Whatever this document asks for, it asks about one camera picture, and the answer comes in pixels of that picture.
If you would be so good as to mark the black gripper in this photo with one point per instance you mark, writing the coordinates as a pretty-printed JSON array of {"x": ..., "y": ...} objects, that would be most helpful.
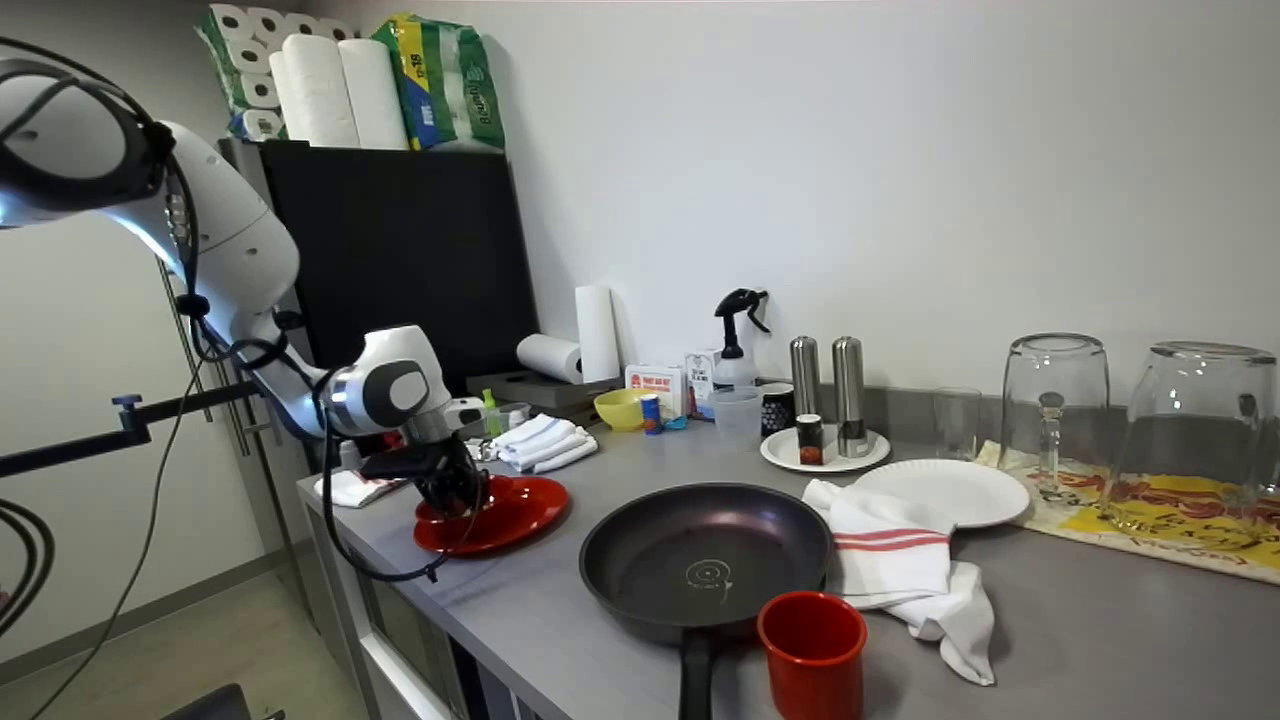
[{"x": 425, "y": 466}]

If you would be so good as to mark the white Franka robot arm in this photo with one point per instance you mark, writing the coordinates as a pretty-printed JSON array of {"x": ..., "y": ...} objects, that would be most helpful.
[{"x": 224, "y": 242}]

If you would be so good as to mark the red bowl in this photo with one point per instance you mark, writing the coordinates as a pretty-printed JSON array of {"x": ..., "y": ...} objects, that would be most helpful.
[{"x": 508, "y": 499}]

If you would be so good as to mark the yellow bowl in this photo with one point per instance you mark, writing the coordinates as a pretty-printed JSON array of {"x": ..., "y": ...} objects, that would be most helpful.
[{"x": 617, "y": 411}]

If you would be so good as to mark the red plate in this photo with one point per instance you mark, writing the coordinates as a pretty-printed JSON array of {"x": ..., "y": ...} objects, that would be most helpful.
[{"x": 521, "y": 531}]

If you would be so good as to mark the small green bottle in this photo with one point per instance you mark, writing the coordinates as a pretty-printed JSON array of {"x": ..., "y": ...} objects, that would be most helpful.
[{"x": 494, "y": 418}]

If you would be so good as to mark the folded white blue-striped towel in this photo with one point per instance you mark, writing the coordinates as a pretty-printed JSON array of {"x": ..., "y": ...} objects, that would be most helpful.
[{"x": 542, "y": 442}]

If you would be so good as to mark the small white cloth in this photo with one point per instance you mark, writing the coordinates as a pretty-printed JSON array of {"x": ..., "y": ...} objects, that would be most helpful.
[{"x": 352, "y": 490}]

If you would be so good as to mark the white paper towel roll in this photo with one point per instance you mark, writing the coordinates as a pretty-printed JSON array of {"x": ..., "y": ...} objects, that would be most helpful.
[
  {"x": 544, "y": 356},
  {"x": 597, "y": 335}
]

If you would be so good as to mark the steel table base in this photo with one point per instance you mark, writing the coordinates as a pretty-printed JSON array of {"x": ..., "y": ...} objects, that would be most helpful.
[{"x": 400, "y": 667}]

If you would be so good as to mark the small blue can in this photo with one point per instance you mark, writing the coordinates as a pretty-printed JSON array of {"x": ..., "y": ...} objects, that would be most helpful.
[{"x": 651, "y": 415}]

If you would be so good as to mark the black frying pan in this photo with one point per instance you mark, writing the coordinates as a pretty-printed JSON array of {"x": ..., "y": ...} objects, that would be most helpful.
[{"x": 704, "y": 561}]

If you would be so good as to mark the small white box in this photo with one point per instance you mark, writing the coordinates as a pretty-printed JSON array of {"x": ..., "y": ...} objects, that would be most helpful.
[{"x": 697, "y": 387}]

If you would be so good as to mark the clear spray bottle black nozzle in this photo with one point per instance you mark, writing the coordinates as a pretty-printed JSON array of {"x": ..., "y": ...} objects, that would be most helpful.
[{"x": 734, "y": 380}]

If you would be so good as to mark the small white plate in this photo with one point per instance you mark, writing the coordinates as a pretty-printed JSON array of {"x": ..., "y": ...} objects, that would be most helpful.
[{"x": 773, "y": 455}]

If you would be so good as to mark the small round container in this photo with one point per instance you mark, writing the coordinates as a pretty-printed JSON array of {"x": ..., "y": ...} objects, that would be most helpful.
[{"x": 778, "y": 411}]

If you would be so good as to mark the small dark spice jar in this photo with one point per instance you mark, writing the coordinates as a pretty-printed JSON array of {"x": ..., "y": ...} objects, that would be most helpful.
[{"x": 811, "y": 442}]

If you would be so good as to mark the steel grinder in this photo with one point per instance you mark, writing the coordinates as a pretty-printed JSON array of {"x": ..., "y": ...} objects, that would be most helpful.
[
  {"x": 850, "y": 387},
  {"x": 805, "y": 380}
]

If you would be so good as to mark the red cup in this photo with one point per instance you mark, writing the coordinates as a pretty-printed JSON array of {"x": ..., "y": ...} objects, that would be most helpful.
[{"x": 811, "y": 661}]

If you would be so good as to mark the green yellow package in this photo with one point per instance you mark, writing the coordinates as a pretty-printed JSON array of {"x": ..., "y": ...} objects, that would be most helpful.
[{"x": 444, "y": 84}]

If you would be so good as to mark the white paper towel pack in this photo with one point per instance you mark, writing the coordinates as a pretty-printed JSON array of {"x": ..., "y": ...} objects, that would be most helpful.
[{"x": 344, "y": 93}]

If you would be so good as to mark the white red-striped towel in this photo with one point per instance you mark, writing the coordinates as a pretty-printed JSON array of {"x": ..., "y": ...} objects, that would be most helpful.
[{"x": 892, "y": 561}]

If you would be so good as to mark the large white plate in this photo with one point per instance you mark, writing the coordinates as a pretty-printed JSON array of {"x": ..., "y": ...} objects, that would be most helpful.
[{"x": 952, "y": 490}]

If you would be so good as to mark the toilet paper pack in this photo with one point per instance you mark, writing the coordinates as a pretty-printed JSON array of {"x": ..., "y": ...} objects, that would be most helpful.
[{"x": 247, "y": 55}]

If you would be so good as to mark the narrow upturned glass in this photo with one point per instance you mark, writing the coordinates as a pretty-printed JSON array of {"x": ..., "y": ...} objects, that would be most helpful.
[{"x": 1052, "y": 402}]

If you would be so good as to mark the yellow patterned mat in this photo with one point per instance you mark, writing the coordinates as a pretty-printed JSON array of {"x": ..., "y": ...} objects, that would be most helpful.
[{"x": 1175, "y": 524}]

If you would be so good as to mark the wide upturned glass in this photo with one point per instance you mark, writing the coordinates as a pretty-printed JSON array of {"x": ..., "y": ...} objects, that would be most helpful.
[{"x": 1200, "y": 415}]

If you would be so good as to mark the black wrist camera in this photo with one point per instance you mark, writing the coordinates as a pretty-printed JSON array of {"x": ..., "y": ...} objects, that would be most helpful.
[{"x": 378, "y": 463}]

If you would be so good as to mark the black camera boom pole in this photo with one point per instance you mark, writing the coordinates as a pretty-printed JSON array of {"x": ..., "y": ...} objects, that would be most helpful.
[{"x": 64, "y": 450}]

